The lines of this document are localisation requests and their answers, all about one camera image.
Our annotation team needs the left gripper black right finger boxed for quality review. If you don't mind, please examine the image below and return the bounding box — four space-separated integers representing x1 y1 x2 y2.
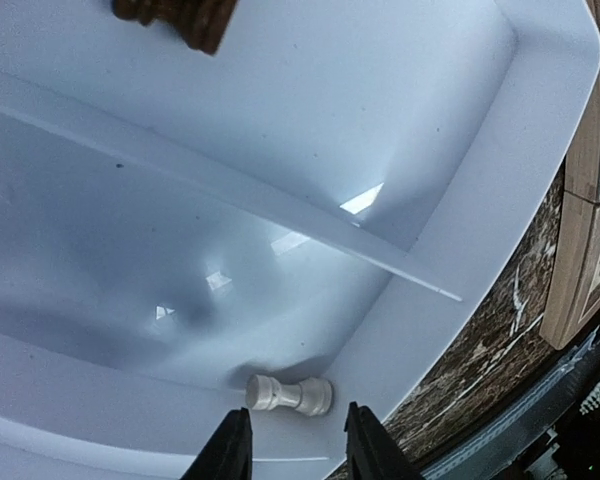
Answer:
344 402 424 480

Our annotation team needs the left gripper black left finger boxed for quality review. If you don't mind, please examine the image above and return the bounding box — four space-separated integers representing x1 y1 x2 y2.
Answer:
180 408 253 480

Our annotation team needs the white rook among dark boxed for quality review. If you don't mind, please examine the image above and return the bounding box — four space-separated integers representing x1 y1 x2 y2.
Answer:
245 375 334 417

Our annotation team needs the white plastic divided tray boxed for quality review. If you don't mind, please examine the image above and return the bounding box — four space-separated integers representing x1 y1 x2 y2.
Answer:
0 1 600 479

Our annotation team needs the wooden chess board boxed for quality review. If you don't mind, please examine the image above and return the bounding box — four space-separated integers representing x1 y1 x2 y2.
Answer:
540 1 600 350

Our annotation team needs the dark chess pieces pile lower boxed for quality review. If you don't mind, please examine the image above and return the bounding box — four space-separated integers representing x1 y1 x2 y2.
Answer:
111 0 238 56

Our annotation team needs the white slotted cable duct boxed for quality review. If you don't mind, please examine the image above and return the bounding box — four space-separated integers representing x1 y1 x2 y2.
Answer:
422 327 600 479

